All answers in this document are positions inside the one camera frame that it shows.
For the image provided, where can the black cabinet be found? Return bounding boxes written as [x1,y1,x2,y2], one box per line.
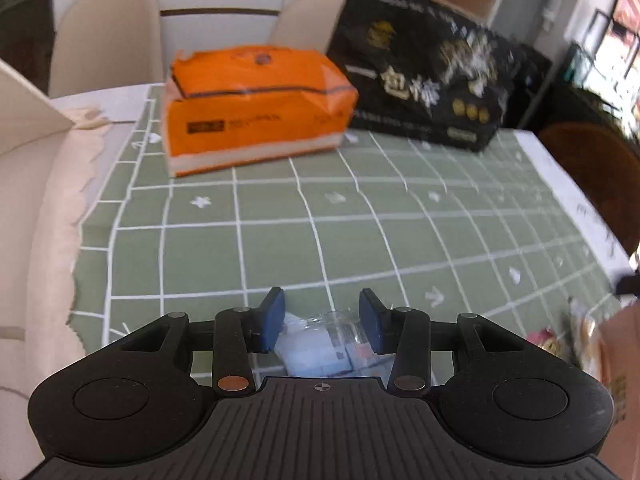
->
[500,42,617,132]

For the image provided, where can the framed wall pictures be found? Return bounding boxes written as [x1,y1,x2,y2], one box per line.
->
[580,0,640,132]

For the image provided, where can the green checkered tablecloth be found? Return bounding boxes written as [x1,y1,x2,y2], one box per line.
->
[50,82,637,386]

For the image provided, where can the yellow snack packet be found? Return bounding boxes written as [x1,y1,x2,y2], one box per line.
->
[567,297,609,377]

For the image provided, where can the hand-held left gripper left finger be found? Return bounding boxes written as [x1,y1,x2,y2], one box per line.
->
[117,287,287,397]

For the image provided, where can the beige chair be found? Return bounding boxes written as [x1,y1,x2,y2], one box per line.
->
[47,0,164,99]
[267,0,351,54]

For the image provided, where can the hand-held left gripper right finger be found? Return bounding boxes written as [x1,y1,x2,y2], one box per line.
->
[359,288,526,395]

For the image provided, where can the white cardboard box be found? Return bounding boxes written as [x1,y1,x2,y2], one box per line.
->
[0,57,76,159]

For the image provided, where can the brown chair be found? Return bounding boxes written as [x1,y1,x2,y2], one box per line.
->
[537,122,640,257]

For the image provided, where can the red label snack packet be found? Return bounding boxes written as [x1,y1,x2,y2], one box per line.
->
[525,327,569,359]

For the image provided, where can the orange tissue pack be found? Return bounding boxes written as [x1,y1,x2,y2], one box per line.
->
[162,46,360,179]

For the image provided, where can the black plum snack bag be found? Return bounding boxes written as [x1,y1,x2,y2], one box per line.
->
[325,0,554,154]

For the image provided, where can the white clear snack packet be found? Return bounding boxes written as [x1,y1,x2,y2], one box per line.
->
[272,310,396,379]

